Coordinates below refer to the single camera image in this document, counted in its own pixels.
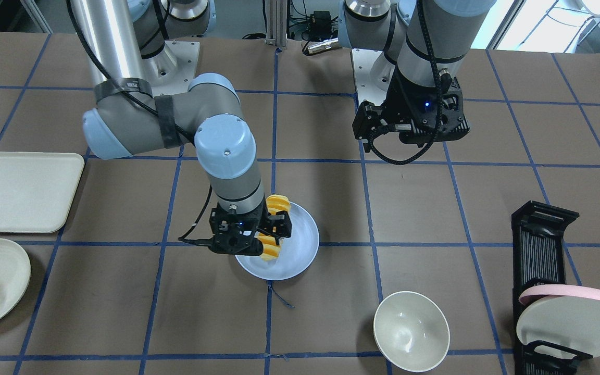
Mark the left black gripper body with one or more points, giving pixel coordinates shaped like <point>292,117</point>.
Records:
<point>397,102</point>

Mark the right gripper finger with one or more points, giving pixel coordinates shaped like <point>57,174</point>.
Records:
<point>278,226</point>

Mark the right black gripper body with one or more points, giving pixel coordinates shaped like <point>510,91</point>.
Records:
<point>280,224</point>

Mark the striped bread loaf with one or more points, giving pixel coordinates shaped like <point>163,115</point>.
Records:
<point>273,204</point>

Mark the light blue plate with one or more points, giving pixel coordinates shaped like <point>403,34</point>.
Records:
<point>297,251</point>

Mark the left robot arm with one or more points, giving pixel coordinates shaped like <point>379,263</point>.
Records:
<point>425,43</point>

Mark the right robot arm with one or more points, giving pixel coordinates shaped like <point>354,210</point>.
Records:
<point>130,120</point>

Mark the pink plate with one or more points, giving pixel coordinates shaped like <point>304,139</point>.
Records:
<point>534,293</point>

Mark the white plate in rack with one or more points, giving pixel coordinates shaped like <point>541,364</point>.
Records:
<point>567,321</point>

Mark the white ceramic bowl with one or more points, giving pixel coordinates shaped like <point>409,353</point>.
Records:
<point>411,331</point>

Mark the black dish rack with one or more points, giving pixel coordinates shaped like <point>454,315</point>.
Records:
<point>538,239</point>

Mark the white rectangular tray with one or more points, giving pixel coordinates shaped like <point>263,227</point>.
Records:
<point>37,190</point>

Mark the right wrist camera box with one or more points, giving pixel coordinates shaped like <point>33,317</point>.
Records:
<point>234,234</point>

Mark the aluminium frame post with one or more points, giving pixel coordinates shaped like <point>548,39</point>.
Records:
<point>276,23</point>

